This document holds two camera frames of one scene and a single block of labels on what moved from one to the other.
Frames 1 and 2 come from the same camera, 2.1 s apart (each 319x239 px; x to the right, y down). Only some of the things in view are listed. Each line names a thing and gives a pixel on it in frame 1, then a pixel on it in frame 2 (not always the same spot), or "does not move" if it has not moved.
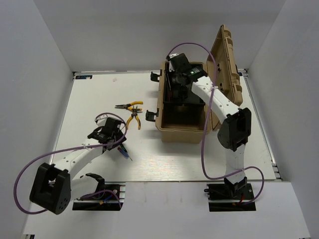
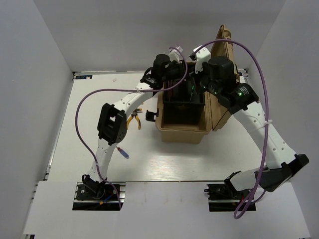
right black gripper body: x=175 y=76 -> x=210 y=85
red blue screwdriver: x=124 y=154 does not move
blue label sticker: x=83 y=76 does not move
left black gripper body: x=117 y=136 -> x=174 y=72
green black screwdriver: x=123 y=148 -> x=193 y=88
